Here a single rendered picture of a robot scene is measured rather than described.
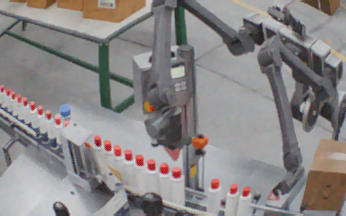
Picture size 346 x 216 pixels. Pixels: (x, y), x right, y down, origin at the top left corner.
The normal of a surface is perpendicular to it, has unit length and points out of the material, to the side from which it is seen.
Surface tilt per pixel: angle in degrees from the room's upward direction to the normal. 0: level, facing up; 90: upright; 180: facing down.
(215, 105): 0
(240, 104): 0
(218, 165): 0
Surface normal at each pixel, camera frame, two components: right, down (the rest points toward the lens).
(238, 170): -0.04, -0.82
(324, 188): -0.38, 0.54
